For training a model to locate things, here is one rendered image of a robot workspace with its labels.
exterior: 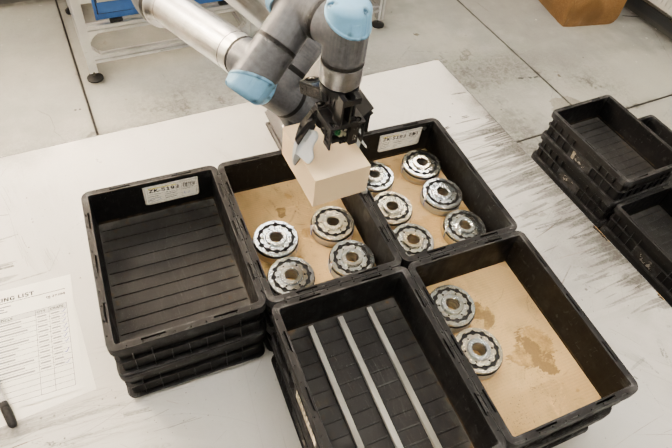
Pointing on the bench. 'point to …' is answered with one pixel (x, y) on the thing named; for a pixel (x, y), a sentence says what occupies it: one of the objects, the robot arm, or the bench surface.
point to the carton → (327, 168)
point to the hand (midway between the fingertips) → (325, 153)
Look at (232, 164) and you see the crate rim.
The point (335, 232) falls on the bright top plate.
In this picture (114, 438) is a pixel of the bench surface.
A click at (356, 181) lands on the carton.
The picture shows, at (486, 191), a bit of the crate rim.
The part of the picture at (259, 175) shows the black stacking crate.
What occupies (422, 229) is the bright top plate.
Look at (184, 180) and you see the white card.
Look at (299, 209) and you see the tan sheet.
